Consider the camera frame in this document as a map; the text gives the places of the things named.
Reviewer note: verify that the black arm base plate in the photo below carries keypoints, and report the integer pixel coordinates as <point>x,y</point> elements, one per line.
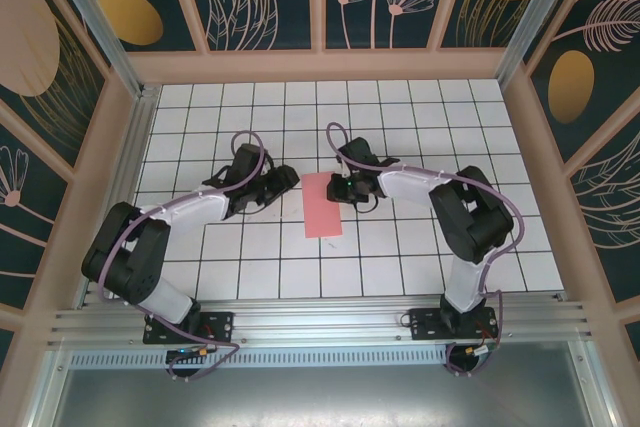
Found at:
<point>425,324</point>
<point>220,324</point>

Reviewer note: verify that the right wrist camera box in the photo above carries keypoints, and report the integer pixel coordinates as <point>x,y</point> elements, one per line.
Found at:
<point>340,189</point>

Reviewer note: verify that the wall panel with yellow oval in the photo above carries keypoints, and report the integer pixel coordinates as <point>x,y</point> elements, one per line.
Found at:
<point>130,17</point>

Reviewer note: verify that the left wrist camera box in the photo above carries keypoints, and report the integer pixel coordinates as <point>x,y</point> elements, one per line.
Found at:
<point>287,178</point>

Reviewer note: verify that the short aluminium frame strut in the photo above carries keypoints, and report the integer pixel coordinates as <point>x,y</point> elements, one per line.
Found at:
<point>47,392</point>
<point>595,387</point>

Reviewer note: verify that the wall panel with fern outlines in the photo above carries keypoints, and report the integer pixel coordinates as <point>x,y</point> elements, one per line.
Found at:
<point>610,207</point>

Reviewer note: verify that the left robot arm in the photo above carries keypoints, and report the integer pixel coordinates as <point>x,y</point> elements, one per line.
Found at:
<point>190,207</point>

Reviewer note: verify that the wide aluminium mounting rail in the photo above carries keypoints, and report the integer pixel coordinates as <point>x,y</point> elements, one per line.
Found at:
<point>320,322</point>

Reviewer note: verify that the aluminium frame post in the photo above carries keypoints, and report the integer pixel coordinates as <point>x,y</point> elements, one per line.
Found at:
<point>100,37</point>
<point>530,22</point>

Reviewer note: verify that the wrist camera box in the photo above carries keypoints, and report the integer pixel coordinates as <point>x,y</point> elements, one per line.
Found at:
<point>340,189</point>
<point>287,178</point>

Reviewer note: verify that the wall panel with single flower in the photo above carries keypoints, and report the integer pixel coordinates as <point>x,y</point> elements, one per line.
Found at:
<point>25,227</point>

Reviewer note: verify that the aluminium side rail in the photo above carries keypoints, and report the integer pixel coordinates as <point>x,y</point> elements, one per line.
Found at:
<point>135,147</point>

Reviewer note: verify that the wall panel with feather outline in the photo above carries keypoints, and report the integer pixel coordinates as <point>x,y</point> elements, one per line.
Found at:
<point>600,97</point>

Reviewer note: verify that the wall panel with large circle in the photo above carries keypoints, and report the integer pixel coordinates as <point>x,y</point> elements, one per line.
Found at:
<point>30,47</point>

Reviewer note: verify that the small circuit board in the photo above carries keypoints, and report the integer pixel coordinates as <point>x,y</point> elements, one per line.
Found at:
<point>185,354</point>

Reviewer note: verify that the pink paper sheet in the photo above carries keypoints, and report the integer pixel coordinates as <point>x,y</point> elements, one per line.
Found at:
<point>320,207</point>

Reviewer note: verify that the grey metal sheet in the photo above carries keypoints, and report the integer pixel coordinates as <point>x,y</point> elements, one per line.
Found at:
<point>320,397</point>

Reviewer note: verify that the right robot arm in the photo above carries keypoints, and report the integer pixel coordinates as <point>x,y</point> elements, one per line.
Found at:
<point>410,184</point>

